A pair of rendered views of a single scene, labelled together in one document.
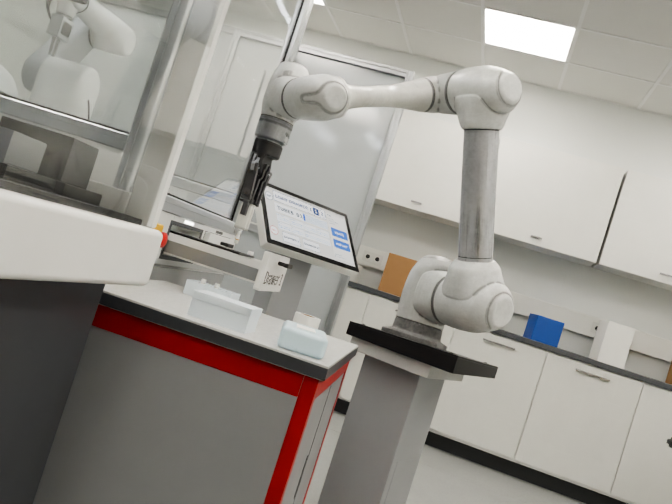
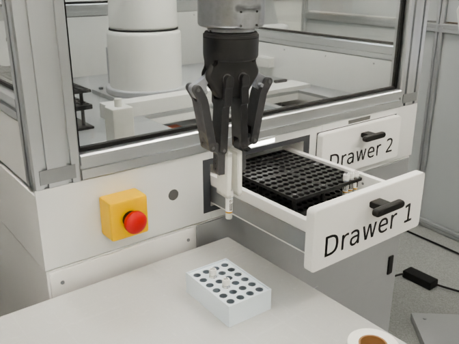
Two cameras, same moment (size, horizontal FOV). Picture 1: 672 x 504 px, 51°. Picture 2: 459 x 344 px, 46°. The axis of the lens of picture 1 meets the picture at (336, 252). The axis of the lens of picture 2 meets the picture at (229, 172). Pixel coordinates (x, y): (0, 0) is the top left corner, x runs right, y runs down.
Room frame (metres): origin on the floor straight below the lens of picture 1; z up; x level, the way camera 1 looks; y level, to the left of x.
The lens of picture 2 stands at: (1.31, -0.27, 1.27)
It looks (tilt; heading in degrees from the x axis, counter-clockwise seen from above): 20 degrees down; 45
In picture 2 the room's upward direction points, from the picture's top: straight up
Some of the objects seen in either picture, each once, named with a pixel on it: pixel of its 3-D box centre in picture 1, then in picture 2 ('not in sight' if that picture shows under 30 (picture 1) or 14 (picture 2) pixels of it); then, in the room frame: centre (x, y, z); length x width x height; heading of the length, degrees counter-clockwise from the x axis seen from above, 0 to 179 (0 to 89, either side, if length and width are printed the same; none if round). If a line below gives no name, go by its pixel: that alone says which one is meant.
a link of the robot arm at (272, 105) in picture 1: (288, 92); not in sight; (1.83, 0.24, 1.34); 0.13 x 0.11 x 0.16; 35
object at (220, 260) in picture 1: (206, 254); (285, 187); (2.12, 0.37, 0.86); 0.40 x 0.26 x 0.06; 82
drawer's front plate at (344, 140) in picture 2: (215, 251); (360, 145); (2.44, 0.39, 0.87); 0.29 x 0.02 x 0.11; 172
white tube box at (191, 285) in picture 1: (212, 293); (227, 290); (1.86, 0.27, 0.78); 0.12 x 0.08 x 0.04; 81
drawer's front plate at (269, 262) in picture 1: (272, 272); (368, 217); (2.09, 0.16, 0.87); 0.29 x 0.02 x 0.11; 172
